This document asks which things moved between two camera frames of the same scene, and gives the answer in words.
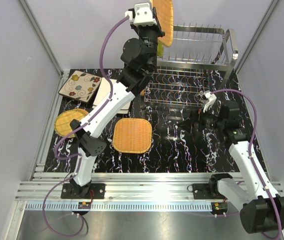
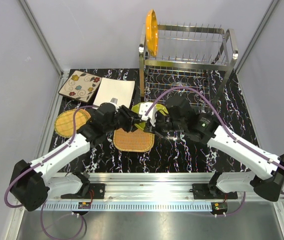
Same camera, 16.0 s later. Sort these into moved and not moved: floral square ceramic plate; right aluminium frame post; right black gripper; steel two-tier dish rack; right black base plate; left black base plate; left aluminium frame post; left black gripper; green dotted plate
Moved: green dotted plate; left black gripper; right black gripper
Not moved: steel two-tier dish rack; left aluminium frame post; right black base plate; right aluminium frame post; left black base plate; floral square ceramic plate
